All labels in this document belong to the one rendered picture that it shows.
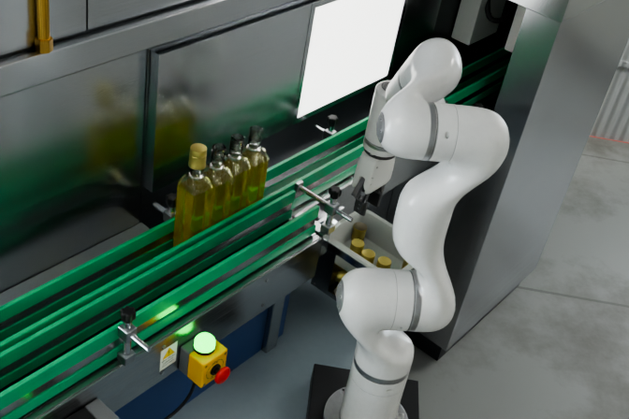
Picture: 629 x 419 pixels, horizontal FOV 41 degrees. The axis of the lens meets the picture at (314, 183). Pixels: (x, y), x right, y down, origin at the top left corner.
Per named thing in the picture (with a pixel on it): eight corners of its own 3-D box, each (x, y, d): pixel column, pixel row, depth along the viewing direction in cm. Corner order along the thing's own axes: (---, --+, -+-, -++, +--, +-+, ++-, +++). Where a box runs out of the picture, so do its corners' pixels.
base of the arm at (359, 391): (409, 397, 195) (428, 339, 185) (405, 465, 180) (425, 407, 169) (329, 380, 196) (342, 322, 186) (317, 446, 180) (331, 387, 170)
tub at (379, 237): (357, 231, 224) (362, 205, 219) (425, 276, 214) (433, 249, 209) (314, 259, 212) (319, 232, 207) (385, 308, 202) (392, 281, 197)
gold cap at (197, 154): (190, 158, 176) (192, 140, 173) (207, 162, 176) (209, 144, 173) (186, 167, 173) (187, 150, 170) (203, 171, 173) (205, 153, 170)
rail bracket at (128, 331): (129, 352, 163) (132, 301, 155) (155, 373, 160) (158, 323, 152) (113, 362, 160) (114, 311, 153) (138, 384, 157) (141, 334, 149)
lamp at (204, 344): (204, 336, 176) (205, 325, 174) (219, 348, 174) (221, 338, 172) (188, 346, 173) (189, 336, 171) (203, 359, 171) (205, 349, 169)
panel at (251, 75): (381, 74, 249) (406, -37, 230) (389, 79, 248) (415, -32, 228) (142, 186, 188) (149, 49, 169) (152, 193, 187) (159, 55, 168)
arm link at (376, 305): (414, 386, 173) (441, 300, 160) (325, 382, 171) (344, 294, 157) (404, 342, 183) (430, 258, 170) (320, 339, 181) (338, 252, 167)
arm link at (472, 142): (365, 299, 175) (441, 304, 177) (373, 342, 165) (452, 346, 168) (417, 87, 146) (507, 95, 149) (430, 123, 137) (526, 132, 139)
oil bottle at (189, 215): (190, 241, 191) (197, 164, 179) (207, 253, 189) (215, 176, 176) (170, 252, 187) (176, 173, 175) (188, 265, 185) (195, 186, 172)
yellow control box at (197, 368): (202, 353, 182) (204, 329, 178) (226, 374, 178) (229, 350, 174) (177, 370, 177) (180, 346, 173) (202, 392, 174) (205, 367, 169)
